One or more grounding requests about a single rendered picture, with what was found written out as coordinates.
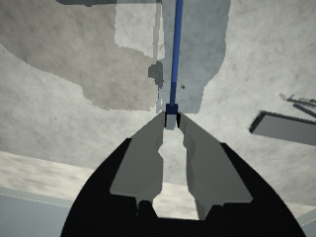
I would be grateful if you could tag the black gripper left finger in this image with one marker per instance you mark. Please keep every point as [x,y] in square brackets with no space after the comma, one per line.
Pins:
[133,172]

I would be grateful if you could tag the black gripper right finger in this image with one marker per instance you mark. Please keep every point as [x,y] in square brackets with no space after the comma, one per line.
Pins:
[216,174]

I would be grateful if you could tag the blue network cable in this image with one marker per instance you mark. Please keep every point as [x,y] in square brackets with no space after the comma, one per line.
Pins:
[176,48]

